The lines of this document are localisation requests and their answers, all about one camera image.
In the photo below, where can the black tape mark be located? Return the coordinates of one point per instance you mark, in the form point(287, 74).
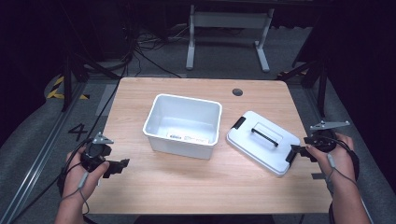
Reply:
point(318, 176)

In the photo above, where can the black tripod stand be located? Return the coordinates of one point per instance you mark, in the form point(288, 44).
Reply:
point(71, 68)
point(317, 74)

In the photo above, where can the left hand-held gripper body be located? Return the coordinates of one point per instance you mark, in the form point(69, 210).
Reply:
point(93, 152)

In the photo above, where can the person's left hand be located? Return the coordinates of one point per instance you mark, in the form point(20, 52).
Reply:
point(74, 177)

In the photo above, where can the grey metal table frame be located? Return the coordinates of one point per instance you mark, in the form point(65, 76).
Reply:
point(229, 20)

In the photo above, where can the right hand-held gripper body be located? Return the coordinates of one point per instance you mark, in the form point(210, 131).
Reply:
point(324, 140)

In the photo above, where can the person's right hand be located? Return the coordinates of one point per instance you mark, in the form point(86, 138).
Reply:
point(339, 161)

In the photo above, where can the yellow and black floor tape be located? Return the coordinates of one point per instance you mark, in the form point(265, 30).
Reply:
point(57, 91)

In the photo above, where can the aluminium floor rail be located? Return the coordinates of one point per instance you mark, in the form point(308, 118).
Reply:
point(34, 161)

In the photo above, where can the white plastic storage box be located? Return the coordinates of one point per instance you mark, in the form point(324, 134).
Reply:
point(183, 126)

